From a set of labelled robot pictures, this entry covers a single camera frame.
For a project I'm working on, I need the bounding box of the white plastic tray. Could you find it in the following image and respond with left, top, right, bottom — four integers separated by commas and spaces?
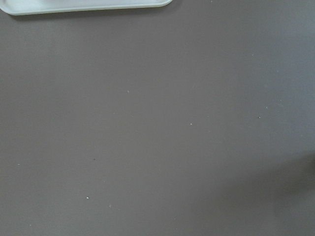
0, 0, 172, 16

